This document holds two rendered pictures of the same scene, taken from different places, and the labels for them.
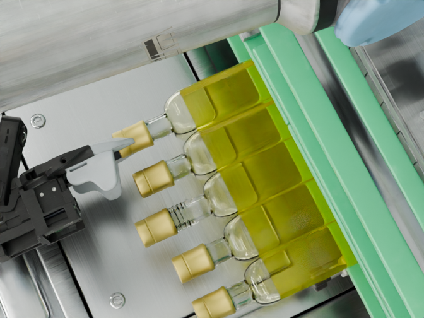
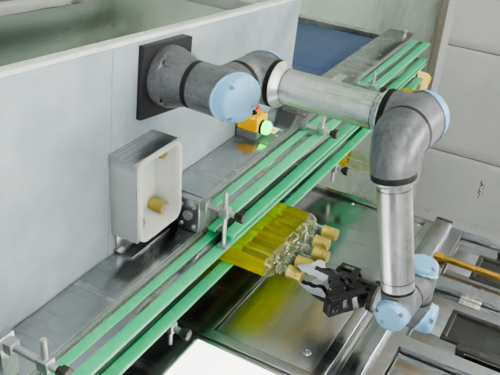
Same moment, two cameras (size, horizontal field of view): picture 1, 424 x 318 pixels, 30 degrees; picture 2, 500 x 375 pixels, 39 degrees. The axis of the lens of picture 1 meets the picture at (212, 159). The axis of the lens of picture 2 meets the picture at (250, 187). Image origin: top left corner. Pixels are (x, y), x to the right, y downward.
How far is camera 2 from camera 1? 1.74 m
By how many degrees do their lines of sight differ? 69
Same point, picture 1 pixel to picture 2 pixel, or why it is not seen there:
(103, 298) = not seen: hidden behind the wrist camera
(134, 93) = (260, 327)
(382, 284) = (285, 185)
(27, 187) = (348, 280)
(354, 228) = (274, 195)
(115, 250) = not seen: hidden behind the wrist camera
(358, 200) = (274, 175)
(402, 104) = (234, 171)
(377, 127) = (244, 178)
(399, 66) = (221, 175)
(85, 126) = (292, 335)
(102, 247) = not seen: hidden behind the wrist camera
